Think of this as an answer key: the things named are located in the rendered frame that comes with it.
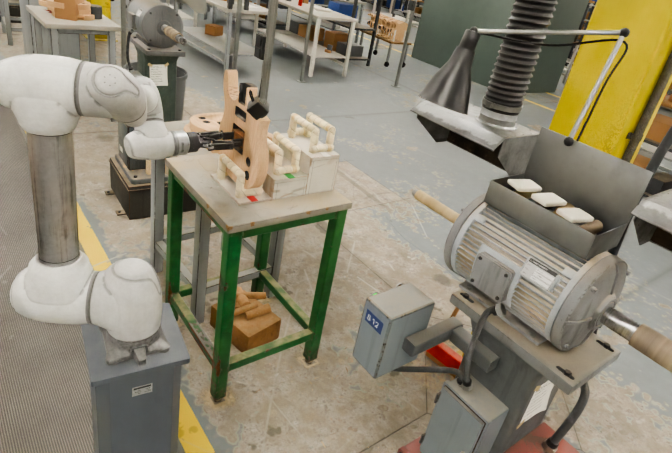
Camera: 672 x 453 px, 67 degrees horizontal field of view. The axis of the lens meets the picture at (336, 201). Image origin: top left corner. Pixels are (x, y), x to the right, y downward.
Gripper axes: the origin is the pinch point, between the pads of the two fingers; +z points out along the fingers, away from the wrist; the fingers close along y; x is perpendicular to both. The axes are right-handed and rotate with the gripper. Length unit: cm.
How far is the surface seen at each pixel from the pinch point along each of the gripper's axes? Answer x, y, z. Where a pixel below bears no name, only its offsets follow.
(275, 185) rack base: -15.2, 13.7, 11.6
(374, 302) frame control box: -4, 99, -10
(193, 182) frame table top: -22.0, -9.8, -12.5
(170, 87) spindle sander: -27, -154, 30
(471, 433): -28, 127, 5
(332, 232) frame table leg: -36, 24, 37
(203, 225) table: -54, -26, 0
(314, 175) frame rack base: -13.0, 13.7, 30.0
